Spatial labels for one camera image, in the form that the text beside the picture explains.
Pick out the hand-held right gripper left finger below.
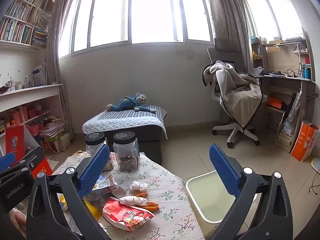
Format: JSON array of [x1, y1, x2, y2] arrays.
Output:
[[26, 144, 110, 240]]

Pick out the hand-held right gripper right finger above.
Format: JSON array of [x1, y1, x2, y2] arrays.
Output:
[[209, 144, 293, 240]]

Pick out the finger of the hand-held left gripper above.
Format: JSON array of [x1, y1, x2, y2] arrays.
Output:
[[0, 146, 45, 180]]

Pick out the blue carton box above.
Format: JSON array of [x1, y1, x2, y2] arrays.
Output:
[[91, 174, 119, 197]]

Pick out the white trash bin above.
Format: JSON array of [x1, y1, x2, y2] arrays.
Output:
[[185, 170, 258, 238]]

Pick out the yellow packet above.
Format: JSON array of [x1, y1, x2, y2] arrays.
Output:
[[84, 200, 103, 222]]

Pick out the white tissue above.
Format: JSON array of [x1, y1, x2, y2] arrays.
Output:
[[130, 181, 148, 193]]

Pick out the stained tissue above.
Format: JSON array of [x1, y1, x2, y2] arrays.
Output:
[[119, 195, 148, 207]]

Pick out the red snack packet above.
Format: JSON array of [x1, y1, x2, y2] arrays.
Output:
[[102, 197, 155, 232]]

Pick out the small orange peel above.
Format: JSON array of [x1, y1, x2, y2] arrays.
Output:
[[142, 201, 160, 211]]

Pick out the person's left hand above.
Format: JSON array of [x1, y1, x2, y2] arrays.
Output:
[[9, 209, 27, 239]]

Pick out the red gift bag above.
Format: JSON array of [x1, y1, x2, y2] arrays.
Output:
[[5, 126, 25, 156]]

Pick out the clear jar with green contents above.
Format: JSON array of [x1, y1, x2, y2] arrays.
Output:
[[84, 132, 110, 165]]

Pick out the clear jar with brown balls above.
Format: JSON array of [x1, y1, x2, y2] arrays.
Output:
[[112, 132, 140, 172]]

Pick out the white office chair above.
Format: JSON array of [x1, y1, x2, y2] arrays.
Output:
[[207, 38, 268, 148]]

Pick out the stack of papers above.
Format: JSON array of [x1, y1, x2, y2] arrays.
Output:
[[39, 120, 71, 153]]

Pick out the dark grey ottoman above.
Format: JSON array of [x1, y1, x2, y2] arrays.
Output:
[[85, 124, 163, 166]]

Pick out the white bookshelf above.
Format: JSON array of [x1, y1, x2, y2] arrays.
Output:
[[0, 0, 66, 157]]

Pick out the blue stuffed monkey toy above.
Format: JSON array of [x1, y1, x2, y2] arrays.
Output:
[[106, 92, 157, 112]]

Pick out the beige blanket with dark trim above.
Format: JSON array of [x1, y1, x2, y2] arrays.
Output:
[[202, 60, 263, 128]]

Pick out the orange paper bag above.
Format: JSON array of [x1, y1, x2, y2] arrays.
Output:
[[291, 120, 320, 162]]

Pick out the orange box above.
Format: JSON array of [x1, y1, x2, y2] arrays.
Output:
[[267, 97, 287, 110]]

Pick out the silver bag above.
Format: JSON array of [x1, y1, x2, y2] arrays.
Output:
[[285, 89, 303, 131]]

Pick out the grey curtain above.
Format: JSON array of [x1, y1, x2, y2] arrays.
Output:
[[207, 0, 253, 80], [45, 0, 75, 142]]

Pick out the wooden desk with shelves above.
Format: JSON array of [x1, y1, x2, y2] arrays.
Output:
[[250, 27, 316, 153]]

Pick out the narrow window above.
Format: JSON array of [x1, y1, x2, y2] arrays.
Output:
[[244, 0, 304, 41]]

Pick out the wide window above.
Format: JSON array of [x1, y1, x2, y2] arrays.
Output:
[[57, 0, 216, 58]]

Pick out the black cable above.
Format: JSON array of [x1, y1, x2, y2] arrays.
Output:
[[309, 172, 320, 194]]

